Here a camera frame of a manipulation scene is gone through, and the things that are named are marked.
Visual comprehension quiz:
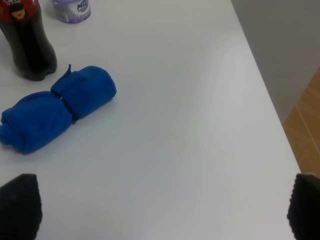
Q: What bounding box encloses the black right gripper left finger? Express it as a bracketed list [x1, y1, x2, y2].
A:
[0, 173, 43, 240]

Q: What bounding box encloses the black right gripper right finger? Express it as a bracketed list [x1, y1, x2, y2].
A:
[287, 173, 320, 240]

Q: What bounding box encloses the blue cloth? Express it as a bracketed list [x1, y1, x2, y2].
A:
[0, 66, 117, 154]

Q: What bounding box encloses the cola bottle yellow cap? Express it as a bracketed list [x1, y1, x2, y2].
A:
[0, 0, 57, 82]

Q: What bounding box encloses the purple white can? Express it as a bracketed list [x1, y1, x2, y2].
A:
[52, 0, 92, 24]

